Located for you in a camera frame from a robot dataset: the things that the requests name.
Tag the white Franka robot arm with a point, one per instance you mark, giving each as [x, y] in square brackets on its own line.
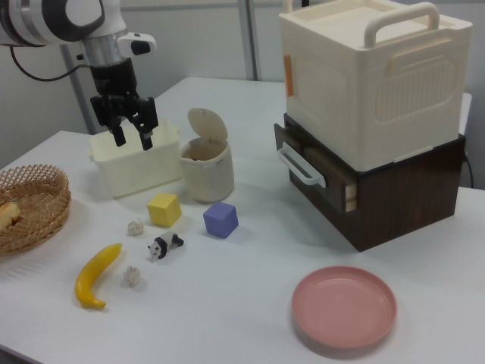
[110, 11]

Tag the toy bread loaf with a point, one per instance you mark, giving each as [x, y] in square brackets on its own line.
[7, 216]

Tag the cream open plastic bin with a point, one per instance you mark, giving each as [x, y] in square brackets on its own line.
[132, 174]

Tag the purple foam cube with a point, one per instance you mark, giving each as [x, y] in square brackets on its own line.
[219, 221]

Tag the woven wicker basket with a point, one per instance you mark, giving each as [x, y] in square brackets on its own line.
[41, 223]

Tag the yellow toy banana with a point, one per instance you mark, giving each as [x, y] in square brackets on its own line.
[91, 273]

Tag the pink plastic plate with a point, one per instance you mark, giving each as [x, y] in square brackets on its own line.
[343, 307]

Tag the yellow foam cube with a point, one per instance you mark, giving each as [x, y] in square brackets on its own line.
[163, 210]

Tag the dark wood drawer cabinet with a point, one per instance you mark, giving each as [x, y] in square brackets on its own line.
[398, 212]

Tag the small white rabbit figurine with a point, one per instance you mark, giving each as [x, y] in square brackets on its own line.
[135, 228]
[132, 277]

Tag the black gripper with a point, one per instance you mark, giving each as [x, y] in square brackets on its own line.
[115, 89]

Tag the beige round trash can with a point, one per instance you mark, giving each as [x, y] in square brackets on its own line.
[206, 178]

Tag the panda figurine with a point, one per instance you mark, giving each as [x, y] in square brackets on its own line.
[165, 242]

